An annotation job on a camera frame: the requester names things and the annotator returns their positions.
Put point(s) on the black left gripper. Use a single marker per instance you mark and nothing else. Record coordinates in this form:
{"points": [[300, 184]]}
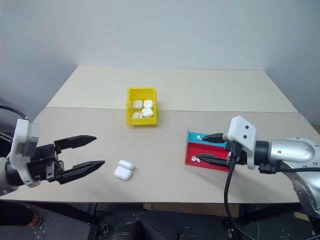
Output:
{"points": [[42, 162]]}

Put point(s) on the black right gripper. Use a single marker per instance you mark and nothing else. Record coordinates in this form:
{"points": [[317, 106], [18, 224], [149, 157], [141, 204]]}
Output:
{"points": [[237, 156]]}

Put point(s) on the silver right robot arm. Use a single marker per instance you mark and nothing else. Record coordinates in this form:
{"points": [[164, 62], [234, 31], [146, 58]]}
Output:
{"points": [[292, 150]]}

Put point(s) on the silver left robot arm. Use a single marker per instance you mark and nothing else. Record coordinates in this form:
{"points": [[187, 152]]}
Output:
{"points": [[11, 175]]}

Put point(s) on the yellow plastic bin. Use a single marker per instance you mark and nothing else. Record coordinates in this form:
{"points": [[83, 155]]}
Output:
{"points": [[152, 121]]}

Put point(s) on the red tray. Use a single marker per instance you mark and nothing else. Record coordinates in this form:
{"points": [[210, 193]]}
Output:
{"points": [[200, 150]]}

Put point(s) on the white earbud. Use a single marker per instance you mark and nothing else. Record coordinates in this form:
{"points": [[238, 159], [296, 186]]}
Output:
{"points": [[198, 137], [194, 158]]}

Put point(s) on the teal tray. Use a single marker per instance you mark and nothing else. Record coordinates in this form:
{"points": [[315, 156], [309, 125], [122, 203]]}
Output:
{"points": [[192, 136]]}

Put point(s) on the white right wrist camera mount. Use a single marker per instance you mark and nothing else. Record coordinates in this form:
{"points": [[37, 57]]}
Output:
{"points": [[241, 132]]}

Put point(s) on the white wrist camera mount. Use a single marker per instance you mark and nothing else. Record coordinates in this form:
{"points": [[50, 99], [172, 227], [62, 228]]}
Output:
{"points": [[21, 140], [241, 132]]}

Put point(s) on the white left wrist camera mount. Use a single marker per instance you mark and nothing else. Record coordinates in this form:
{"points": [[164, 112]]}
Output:
{"points": [[21, 140]]}

